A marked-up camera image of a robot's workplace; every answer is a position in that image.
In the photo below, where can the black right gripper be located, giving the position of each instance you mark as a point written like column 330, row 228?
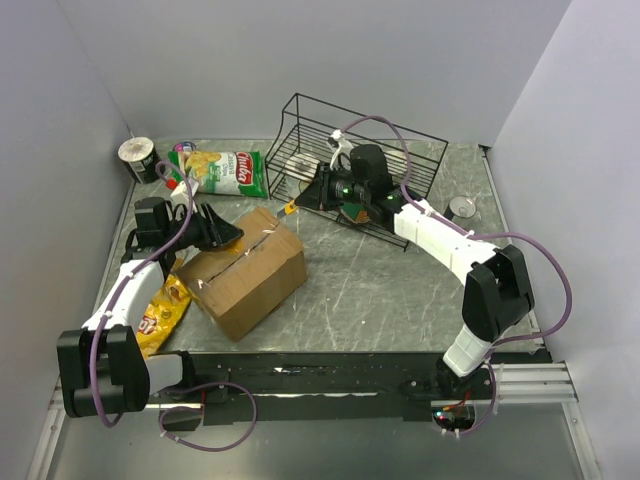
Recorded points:
column 317, row 194

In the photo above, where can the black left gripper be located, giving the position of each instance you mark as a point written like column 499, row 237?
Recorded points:
column 220, row 232

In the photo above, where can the brown cardboard express box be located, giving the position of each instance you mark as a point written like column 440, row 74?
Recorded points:
column 240, row 286

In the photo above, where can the yellow utility knife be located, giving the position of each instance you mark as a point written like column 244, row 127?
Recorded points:
column 287, row 209

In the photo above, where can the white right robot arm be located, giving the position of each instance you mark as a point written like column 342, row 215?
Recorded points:
column 497, row 288

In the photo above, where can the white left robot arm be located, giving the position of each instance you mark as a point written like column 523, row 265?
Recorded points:
column 125, row 320

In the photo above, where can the green lid jar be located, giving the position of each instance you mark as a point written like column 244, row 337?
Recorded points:
column 355, row 215

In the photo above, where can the green white chips bag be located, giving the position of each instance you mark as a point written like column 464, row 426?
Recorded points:
column 237, row 173

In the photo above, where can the white lid can in rack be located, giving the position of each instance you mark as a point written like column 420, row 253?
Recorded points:
column 300, row 169

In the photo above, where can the yellow chips bag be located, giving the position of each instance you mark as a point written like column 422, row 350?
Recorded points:
column 163, row 314

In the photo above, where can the silver top tin can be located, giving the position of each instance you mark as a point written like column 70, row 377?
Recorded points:
column 462, row 207

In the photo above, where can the black can white lid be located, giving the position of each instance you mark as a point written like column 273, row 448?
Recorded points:
column 139, row 156

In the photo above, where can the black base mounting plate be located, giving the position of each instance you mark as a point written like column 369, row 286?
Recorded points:
column 291, row 386

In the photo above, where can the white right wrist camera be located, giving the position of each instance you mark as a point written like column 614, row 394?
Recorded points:
column 340, row 145

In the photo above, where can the black wire basket rack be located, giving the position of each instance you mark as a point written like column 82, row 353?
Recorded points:
column 306, row 123

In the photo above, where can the aluminium rail frame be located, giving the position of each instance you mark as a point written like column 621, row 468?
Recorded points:
column 531, row 427

